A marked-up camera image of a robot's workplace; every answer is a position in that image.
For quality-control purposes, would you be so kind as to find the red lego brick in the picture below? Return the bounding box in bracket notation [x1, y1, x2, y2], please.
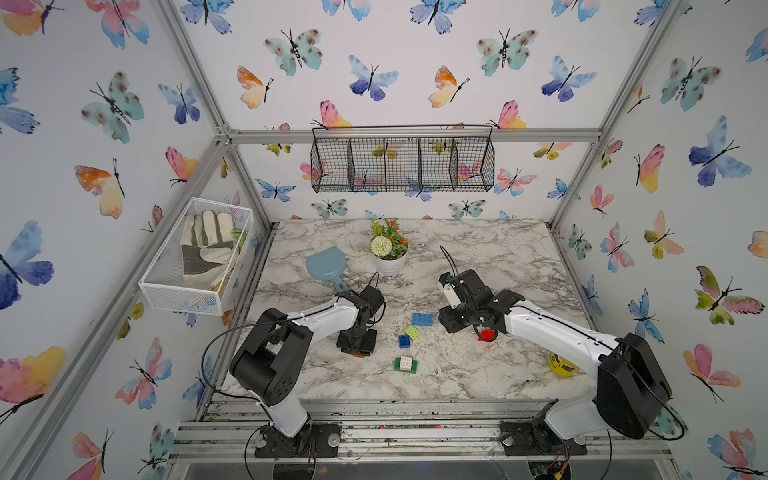
[477, 329, 498, 343]

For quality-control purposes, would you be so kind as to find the green lego base brick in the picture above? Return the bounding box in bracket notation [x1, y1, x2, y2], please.
[394, 356, 418, 374]

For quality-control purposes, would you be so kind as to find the cream lego brick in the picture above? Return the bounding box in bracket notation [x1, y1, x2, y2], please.
[398, 357, 413, 372]

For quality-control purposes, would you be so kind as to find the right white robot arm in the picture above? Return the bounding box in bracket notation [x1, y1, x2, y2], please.
[438, 269, 672, 444]

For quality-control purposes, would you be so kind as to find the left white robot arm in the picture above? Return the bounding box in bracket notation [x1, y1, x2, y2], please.
[229, 286, 386, 438]

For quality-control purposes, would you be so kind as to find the light blue lego brick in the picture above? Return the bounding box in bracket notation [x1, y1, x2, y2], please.
[412, 313, 434, 327]

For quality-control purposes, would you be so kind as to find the lime green lego brick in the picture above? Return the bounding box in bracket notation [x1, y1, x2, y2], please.
[403, 325, 421, 341]

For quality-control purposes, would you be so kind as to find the white plant pot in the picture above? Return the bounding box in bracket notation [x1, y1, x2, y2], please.
[375, 253, 408, 277]

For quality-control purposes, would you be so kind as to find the artificial green plant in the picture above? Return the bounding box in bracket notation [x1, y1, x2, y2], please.
[369, 219, 409, 261]

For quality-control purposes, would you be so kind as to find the grey white work glove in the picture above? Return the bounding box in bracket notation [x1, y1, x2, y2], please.
[180, 210, 239, 291]

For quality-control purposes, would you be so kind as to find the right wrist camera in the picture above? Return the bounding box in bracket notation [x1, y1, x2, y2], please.
[441, 282, 461, 309]

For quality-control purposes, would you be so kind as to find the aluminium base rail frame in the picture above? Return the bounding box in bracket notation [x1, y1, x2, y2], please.
[167, 395, 673, 466]

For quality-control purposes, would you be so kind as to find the black wire wall basket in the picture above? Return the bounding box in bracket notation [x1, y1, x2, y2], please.
[310, 124, 496, 194]

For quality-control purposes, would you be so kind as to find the white wire basket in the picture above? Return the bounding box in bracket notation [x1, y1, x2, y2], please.
[139, 197, 253, 315]

